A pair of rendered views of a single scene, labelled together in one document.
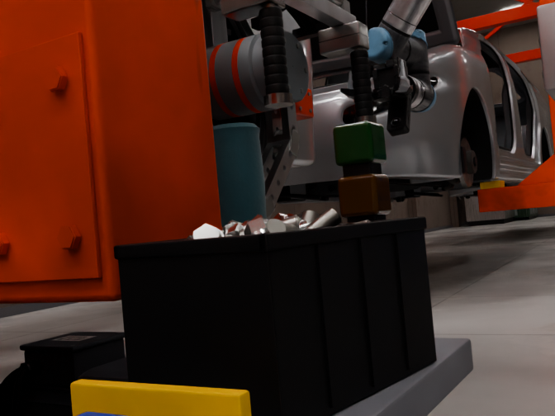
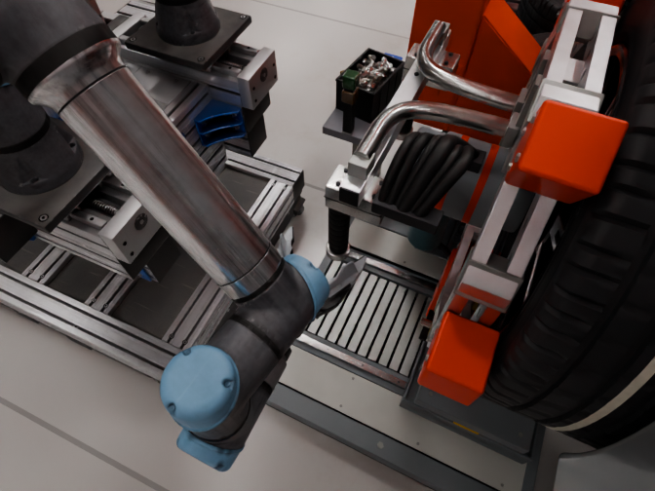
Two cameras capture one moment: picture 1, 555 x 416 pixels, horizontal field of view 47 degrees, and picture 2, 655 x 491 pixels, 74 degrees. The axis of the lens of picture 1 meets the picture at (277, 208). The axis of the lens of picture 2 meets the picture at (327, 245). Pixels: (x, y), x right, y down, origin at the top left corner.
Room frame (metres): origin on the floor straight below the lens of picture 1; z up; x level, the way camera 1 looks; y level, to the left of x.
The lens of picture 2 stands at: (1.68, -0.24, 1.43)
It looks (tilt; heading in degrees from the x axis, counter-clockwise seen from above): 57 degrees down; 175
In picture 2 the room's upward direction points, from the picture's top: straight up
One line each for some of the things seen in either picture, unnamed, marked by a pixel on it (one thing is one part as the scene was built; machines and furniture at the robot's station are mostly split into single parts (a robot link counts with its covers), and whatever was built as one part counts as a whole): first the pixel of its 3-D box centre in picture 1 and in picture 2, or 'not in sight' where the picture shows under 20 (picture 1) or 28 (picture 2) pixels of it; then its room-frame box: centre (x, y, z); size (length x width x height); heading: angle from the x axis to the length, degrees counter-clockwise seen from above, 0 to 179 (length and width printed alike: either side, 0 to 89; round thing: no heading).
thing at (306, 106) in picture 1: (291, 103); (456, 358); (1.50, -0.05, 0.85); 0.09 x 0.08 x 0.07; 150
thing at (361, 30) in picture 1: (343, 40); (359, 194); (1.27, -0.16, 0.93); 0.09 x 0.05 x 0.05; 60
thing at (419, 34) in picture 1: (408, 54); (218, 381); (1.54, -0.35, 0.95); 0.11 x 0.08 x 0.11; 139
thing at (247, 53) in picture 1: (244, 77); (465, 179); (1.19, 0.04, 0.85); 0.21 x 0.14 x 0.14; 60
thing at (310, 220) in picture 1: (286, 299); (369, 84); (0.48, 0.00, 0.51); 0.20 x 0.14 x 0.13; 141
